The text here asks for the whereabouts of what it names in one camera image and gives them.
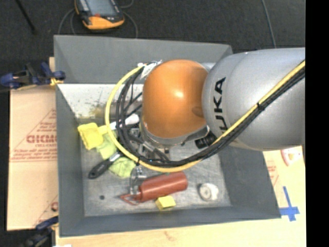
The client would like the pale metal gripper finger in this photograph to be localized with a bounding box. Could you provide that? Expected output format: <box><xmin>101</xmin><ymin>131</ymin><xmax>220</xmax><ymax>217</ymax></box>
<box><xmin>129</xmin><ymin>171</ymin><xmax>139</xmax><ymax>196</ymax></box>
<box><xmin>137</xmin><ymin>166</ymin><xmax>148</xmax><ymax>183</ymax></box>

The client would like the light green cloth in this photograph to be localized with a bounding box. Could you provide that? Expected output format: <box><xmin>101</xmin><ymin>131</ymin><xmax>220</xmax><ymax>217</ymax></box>
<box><xmin>108</xmin><ymin>156</ymin><xmax>137</xmax><ymax>179</ymax></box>
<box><xmin>98</xmin><ymin>135</ymin><xmax>119</xmax><ymax>161</ymax></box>

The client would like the red-brown spray bottle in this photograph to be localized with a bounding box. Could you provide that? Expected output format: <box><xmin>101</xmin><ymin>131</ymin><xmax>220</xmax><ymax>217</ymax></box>
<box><xmin>120</xmin><ymin>171</ymin><xmax>189</xmax><ymax>206</ymax></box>

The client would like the small yellow block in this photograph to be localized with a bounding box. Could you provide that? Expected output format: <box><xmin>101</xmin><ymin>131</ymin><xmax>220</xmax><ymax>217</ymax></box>
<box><xmin>155</xmin><ymin>195</ymin><xmax>177</xmax><ymax>211</ymax></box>

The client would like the white and grey round object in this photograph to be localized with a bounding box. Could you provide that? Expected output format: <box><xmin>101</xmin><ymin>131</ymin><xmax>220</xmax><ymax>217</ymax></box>
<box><xmin>197</xmin><ymin>183</ymin><xmax>220</xmax><ymax>202</ymax></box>

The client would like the grey metal bin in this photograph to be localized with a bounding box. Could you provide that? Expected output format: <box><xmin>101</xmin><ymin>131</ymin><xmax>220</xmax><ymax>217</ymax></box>
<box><xmin>53</xmin><ymin>34</ymin><xmax>281</xmax><ymax>238</ymax></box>

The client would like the brown cardboard board red print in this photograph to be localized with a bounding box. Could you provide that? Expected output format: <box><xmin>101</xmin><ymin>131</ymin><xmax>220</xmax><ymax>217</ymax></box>
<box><xmin>6</xmin><ymin>85</ymin><xmax>306</xmax><ymax>232</ymax></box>

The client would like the white and pink round object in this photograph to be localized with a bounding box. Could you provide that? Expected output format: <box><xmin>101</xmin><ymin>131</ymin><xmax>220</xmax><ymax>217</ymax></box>
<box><xmin>280</xmin><ymin>147</ymin><xmax>304</xmax><ymax>167</ymax></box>

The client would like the black-handled tool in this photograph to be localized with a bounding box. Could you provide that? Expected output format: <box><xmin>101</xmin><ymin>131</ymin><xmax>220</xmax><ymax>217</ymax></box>
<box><xmin>87</xmin><ymin>152</ymin><xmax>124</xmax><ymax>180</ymax></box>

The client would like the black cylinder on white bracket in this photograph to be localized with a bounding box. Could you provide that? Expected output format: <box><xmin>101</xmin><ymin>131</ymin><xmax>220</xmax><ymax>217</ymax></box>
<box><xmin>194</xmin><ymin>126</ymin><xmax>218</xmax><ymax>149</ymax></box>

